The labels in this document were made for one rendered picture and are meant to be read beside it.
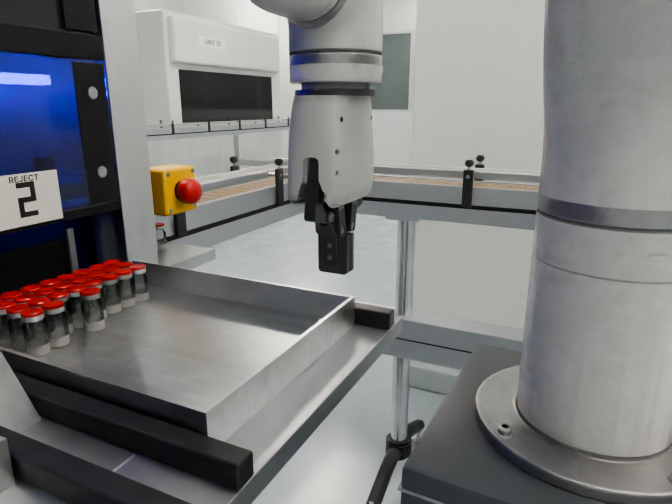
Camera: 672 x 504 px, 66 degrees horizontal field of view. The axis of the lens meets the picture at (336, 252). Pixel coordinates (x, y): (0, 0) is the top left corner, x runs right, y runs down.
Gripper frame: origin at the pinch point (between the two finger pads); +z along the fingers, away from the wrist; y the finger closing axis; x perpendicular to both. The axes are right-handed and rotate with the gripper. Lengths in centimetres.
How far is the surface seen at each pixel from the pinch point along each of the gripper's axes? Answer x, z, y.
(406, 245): -20, 22, -86
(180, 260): -36.8, 10.3, -17.5
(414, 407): -28, 98, -128
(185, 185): -33.5, -2.4, -16.4
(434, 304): -27, 61, -144
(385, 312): 3.0, 8.4, -6.5
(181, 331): -17.0, 10.1, 4.5
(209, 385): -6.7, 10.1, 12.4
